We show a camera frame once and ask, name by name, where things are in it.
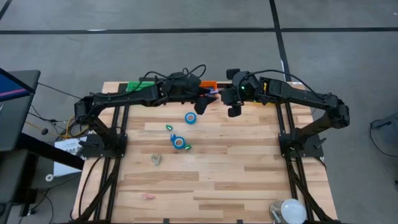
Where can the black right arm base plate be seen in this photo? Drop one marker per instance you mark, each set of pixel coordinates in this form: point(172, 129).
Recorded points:
point(311, 151)

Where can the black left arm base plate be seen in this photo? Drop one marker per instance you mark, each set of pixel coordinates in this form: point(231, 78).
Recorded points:
point(93, 149)

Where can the pale grey staple remover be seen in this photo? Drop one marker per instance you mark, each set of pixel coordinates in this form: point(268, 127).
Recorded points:
point(156, 159)

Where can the orange plastic basket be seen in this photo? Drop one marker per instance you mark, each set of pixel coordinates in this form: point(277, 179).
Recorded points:
point(208, 84)

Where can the small black knob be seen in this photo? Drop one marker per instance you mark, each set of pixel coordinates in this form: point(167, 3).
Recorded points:
point(44, 131)

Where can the small white tape roll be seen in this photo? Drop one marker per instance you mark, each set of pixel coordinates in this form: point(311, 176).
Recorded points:
point(46, 178)

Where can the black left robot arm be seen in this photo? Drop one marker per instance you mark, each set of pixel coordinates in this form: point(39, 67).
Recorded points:
point(124, 96)

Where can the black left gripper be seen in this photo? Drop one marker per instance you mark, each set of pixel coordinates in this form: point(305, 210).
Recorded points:
point(182, 88)

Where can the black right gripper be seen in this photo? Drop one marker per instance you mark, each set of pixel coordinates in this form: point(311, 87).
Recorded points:
point(242, 90)

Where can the white printed paper sheet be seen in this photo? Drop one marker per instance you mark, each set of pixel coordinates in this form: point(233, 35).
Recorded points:
point(63, 168)

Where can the small pink object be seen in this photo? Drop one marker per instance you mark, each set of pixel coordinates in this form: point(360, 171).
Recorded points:
point(147, 196)

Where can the green plastic basket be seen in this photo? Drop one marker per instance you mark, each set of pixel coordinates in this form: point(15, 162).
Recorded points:
point(136, 85)

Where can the black desk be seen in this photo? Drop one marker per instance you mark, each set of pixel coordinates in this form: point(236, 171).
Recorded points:
point(12, 174)

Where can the blue tape roll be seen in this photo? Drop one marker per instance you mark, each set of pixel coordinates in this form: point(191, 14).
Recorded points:
point(186, 118)
point(179, 148)

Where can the black computer monitor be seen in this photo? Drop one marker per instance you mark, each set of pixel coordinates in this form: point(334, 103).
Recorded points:
point(15, 124)

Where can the black aluminium table frame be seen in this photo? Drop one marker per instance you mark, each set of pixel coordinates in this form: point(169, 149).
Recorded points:
point(112, 186)

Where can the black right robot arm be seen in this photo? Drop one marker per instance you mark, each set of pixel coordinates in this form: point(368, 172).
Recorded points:
point(298, 93)

